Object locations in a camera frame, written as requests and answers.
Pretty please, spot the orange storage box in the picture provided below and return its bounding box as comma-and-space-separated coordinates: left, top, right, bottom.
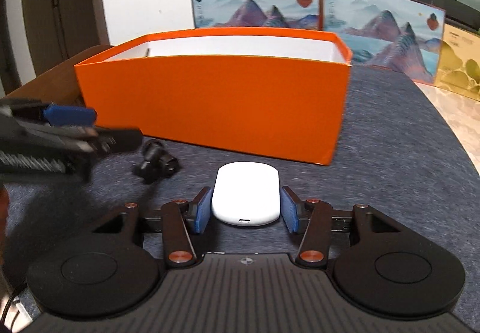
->
75, 27, 352, 166

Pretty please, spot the left mountain painting box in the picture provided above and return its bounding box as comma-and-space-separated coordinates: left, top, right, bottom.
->
191, 0, 320, 30

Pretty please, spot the right mountain painting box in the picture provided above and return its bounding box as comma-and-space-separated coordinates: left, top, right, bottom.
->
323, 0, 445, 84

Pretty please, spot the mountain painting box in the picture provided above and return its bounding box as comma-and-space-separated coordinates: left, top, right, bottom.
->
323, 0, 445, 84
191, 0, 320, 30

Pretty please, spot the yellow gift box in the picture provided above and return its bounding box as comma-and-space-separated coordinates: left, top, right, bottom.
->
434, 24, 480, 101

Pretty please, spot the small black camera mount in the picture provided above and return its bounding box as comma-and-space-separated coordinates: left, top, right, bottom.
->
133, 139, 180, 184

